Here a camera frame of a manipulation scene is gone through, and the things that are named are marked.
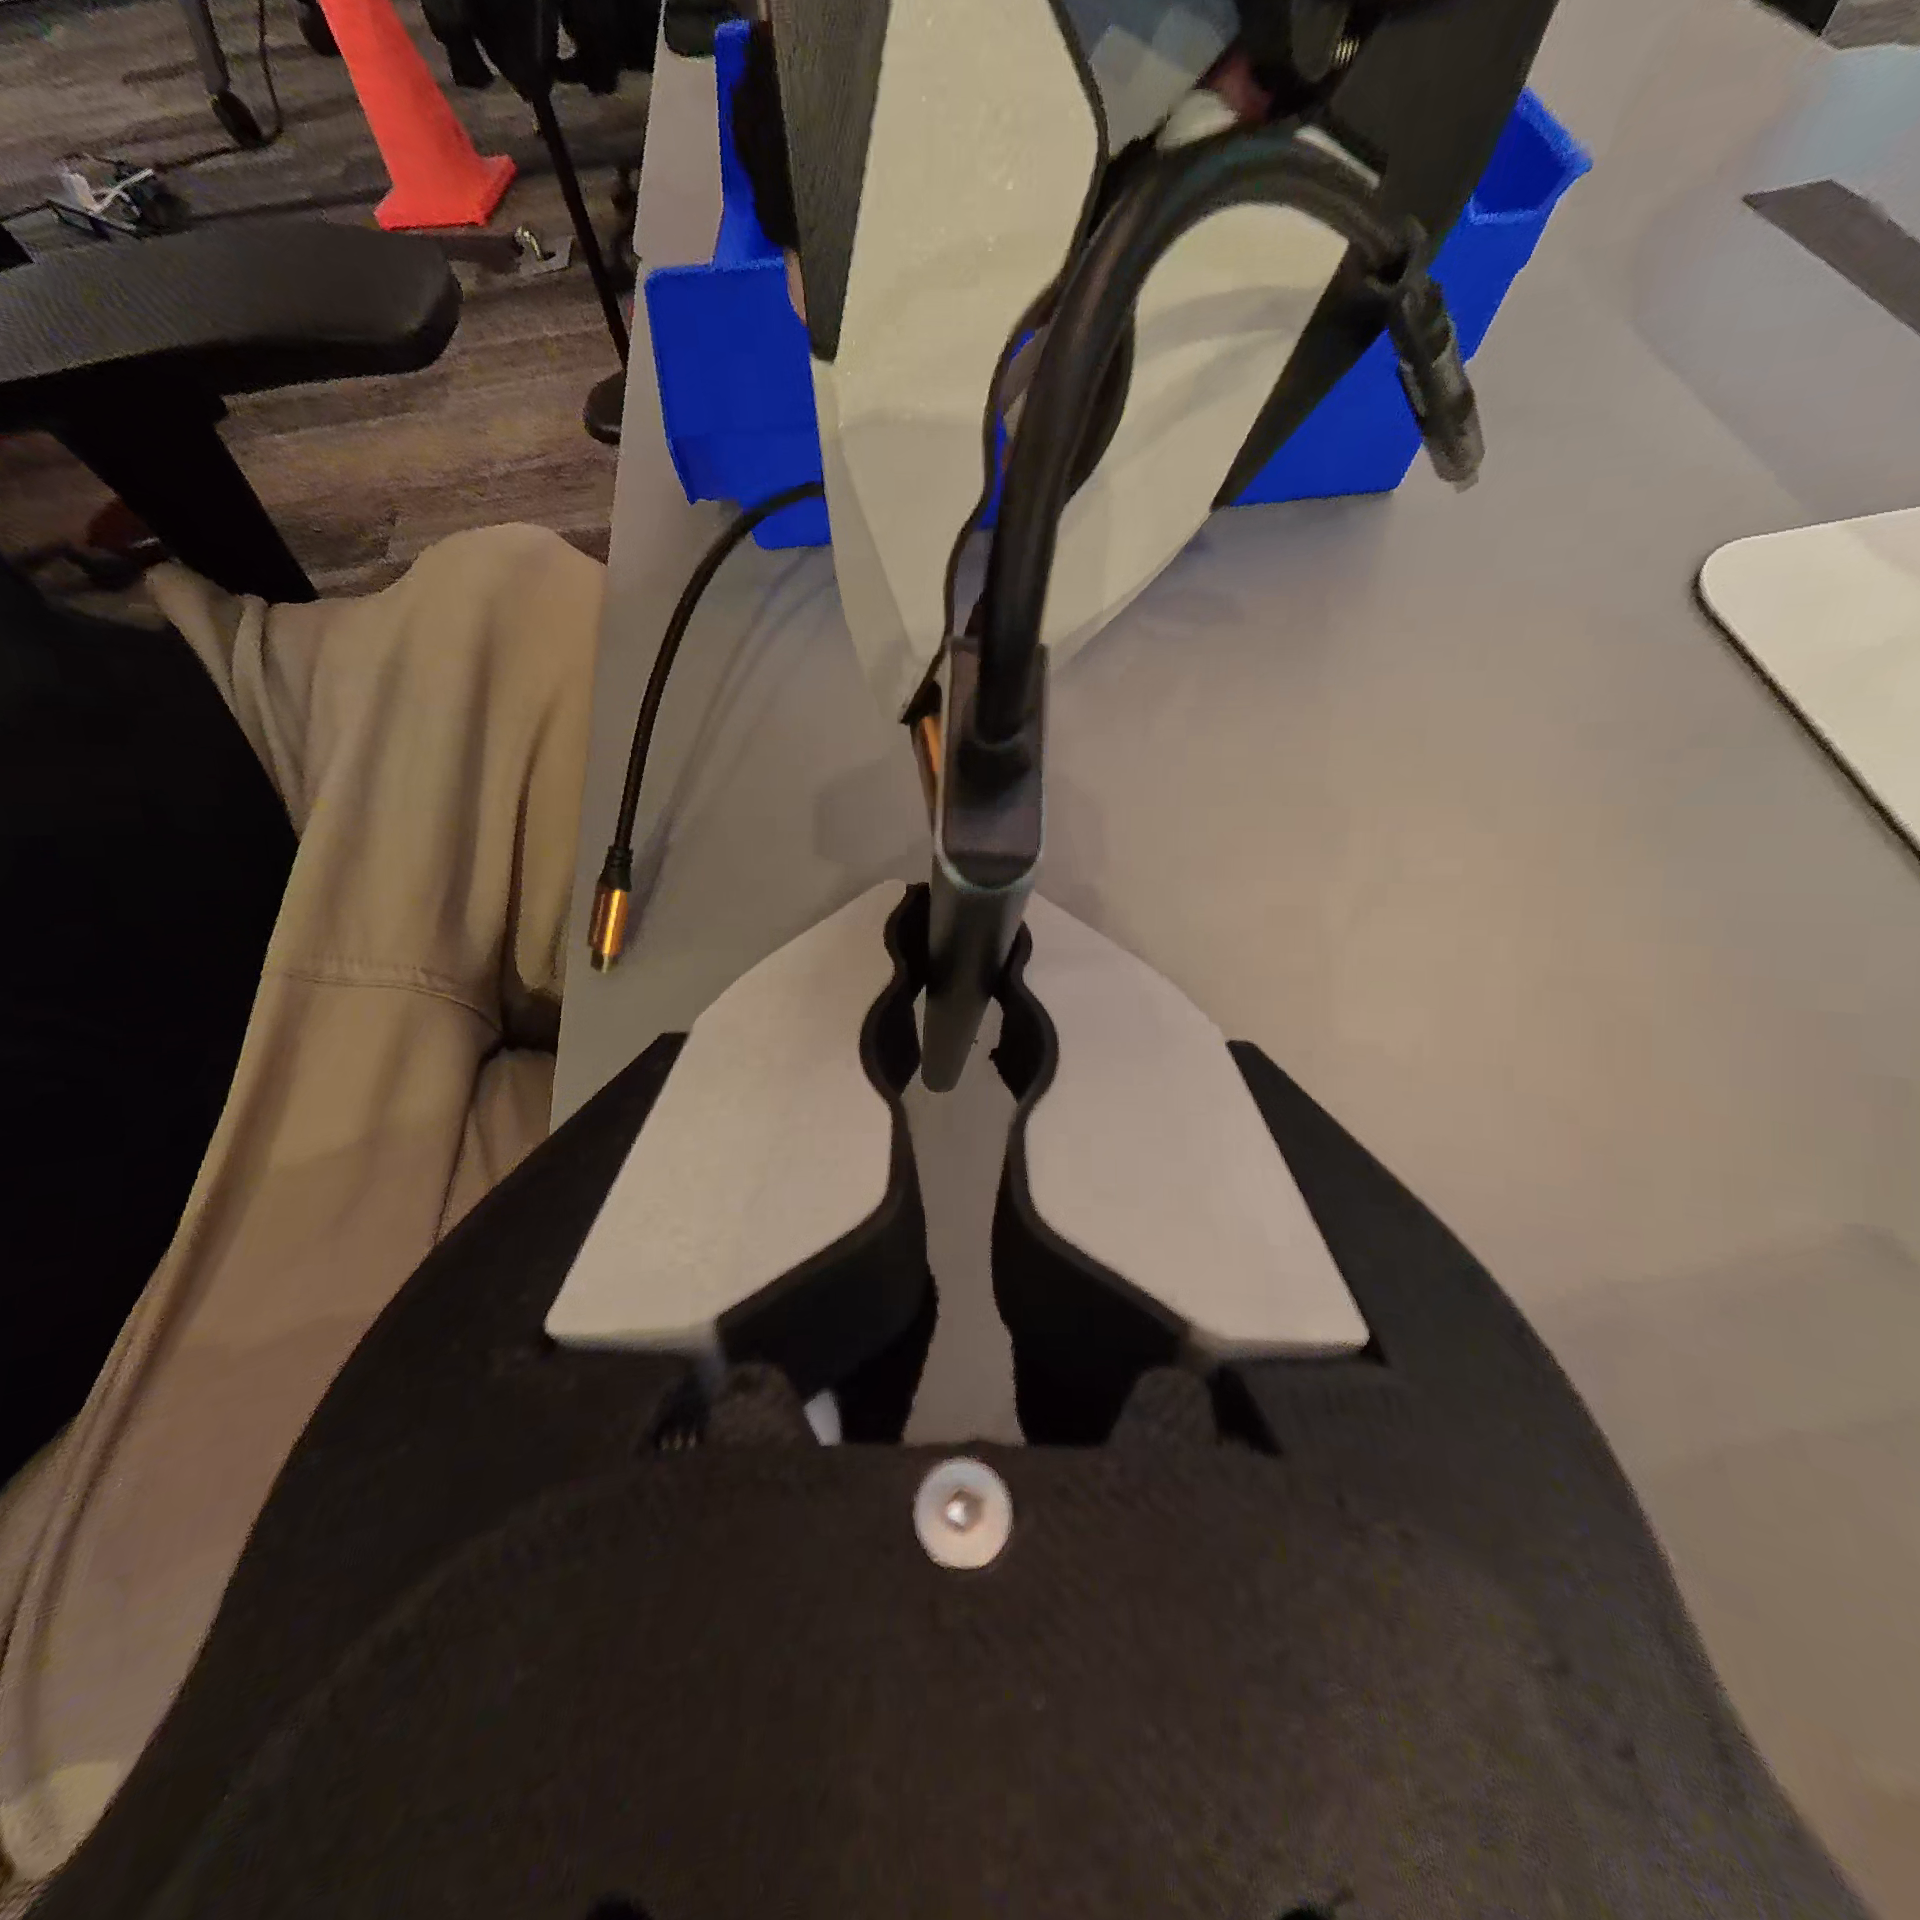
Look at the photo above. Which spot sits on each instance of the orange traffic cone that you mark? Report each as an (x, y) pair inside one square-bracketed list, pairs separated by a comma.
[(406, 135)]

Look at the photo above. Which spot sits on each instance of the black office chair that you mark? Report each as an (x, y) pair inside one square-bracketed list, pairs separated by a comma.
[(225, 301)]

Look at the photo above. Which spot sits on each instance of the white power strip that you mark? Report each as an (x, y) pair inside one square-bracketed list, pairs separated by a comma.
[(107, 194)]

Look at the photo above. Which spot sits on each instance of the person's beige trousers leg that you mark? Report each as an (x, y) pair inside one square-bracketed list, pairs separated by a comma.
[(375, 901)]

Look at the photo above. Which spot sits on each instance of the black stand pole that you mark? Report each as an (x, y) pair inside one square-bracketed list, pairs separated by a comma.
[(605, 408)]

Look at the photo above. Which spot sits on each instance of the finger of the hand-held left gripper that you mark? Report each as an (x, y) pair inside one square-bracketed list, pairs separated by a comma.
[(1202, 406), (946, 224)]

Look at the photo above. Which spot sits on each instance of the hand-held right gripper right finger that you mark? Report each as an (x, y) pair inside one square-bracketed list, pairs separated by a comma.
[(1172, 1172)]

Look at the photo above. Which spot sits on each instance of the white rounded pad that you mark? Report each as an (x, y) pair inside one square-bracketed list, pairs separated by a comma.
[(1830, 646)]

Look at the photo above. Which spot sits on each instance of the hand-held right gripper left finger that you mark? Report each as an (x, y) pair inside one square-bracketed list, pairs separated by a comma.
[(750, 1142)]

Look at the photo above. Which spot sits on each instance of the blue plastic bin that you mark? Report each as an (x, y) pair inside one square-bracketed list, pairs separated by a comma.
[(735, 390)]

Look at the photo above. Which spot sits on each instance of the black chair wheel base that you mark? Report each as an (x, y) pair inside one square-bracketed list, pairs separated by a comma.
[(241, 113)]

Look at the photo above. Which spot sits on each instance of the grey usb hub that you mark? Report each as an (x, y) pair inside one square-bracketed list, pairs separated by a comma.
[(969, 975)]

